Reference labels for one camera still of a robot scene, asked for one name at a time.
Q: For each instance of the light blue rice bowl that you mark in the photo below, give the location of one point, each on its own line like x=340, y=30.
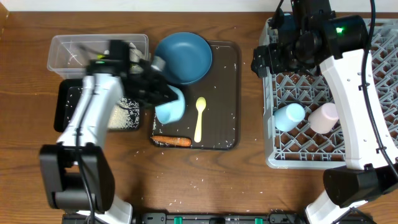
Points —
x=172, y=111

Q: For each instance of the dark brown serving tray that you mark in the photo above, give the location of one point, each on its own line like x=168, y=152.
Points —
x=221, y=88

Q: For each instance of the black rectangular tray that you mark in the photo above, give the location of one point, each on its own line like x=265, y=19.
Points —
x=62, y=93

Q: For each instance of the grey dishwasher rack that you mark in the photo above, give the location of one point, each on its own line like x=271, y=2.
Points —
x=302, y=148

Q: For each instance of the clear plastic waste bin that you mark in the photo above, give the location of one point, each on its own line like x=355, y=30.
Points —
x=70, y=54

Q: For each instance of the yellow green snack wrapper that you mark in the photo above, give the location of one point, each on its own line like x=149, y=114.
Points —
x=101, y=56

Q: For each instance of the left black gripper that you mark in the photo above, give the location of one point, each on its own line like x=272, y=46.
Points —
x=159, y=94

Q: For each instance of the white rice pile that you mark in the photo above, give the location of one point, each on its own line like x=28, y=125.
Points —
x=125, y=115

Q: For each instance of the light blue cup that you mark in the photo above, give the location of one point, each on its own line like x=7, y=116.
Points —
x=288, y=117

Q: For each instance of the dark blue plate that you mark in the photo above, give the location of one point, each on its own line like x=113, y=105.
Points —
x=188, y=57

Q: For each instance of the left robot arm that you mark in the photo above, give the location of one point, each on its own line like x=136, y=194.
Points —
x=75, y=172

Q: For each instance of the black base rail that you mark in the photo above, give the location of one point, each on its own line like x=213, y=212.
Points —
x=271, y=218

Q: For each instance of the pale yellow plastic spoon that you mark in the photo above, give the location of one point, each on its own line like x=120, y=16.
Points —
x=200, y=106

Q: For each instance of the pink cup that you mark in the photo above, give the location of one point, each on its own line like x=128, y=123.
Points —
x=323, y=119

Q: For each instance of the white tissue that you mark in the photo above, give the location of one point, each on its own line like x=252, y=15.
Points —
x=135, y=54

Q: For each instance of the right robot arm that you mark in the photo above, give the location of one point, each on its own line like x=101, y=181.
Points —
x=312, y=36

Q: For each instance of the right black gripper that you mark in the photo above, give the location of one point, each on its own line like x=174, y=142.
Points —
x=273, y=53

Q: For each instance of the orange carrot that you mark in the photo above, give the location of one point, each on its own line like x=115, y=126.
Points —
x=176, y=141

